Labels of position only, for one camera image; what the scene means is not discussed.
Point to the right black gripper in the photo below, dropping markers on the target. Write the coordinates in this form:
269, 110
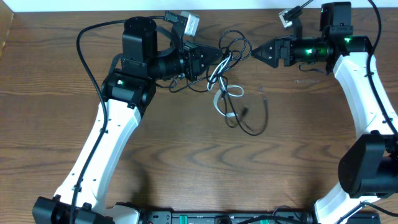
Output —
277, 45

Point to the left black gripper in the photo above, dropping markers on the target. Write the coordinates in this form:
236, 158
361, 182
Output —
198, 64

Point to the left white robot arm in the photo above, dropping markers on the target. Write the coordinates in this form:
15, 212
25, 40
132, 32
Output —
150, 53

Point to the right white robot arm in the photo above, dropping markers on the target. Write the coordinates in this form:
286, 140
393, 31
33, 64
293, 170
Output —
368, 171

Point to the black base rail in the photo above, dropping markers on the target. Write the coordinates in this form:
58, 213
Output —
281, 215

